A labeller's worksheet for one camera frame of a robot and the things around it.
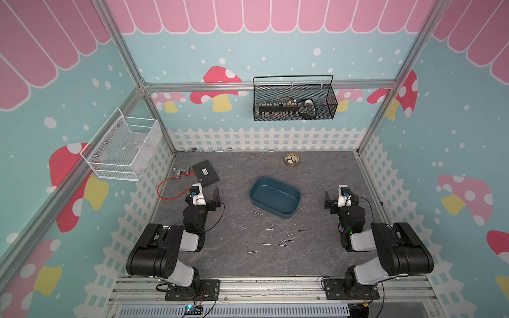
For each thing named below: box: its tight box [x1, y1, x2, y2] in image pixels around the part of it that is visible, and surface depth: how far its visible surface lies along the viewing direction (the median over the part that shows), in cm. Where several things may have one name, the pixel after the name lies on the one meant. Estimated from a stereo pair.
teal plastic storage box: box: [249, 176, 301, 219], surface depth 103 cm
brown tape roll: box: [284, 153, 300, 168], surface depth 118 cm
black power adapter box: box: [191, 159, 220, 188], surface depth 111 cm
